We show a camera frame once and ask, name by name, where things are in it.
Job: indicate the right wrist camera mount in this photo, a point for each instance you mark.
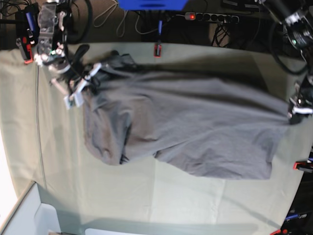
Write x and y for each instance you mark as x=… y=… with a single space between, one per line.
x=75 y=98

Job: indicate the black power strip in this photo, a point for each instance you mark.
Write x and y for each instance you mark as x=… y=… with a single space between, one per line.
x=212 y=18

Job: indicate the red clamp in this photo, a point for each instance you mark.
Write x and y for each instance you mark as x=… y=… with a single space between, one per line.
x=158 y=47
x=26 y=34
x=280 y=232

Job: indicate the grey t-shirt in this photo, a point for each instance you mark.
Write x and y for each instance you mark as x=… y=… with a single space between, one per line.
x=204 y=125

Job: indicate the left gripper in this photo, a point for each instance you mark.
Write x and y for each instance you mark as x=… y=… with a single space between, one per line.
x=303 y=91

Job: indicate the red clamp right edge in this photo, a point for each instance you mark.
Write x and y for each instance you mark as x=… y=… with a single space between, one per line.
x=305 y=166

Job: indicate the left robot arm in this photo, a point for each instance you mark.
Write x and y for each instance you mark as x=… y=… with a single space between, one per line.
x=297 y=21

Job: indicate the red clamp bottom right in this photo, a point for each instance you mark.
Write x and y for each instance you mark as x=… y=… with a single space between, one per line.
x=280 y=232

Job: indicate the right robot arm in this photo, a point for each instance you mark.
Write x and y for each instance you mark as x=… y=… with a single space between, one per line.
x=56 y=25

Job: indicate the white bin lower left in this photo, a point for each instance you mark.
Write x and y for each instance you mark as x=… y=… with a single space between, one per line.
x=30 y=216

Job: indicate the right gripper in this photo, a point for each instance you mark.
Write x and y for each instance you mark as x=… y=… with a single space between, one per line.
x=72 y=74

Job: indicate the red clamp top centre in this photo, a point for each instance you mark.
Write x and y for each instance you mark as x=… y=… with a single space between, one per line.
x=158 y=47

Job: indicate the pale green table cloth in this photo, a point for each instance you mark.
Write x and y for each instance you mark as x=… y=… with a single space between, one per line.
x=43 y=143

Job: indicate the red clamp top left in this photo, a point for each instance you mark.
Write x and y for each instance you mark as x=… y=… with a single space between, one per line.
x=26 y=34

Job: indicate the blue box top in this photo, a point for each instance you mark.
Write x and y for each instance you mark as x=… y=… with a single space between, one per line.
x=152 y=4

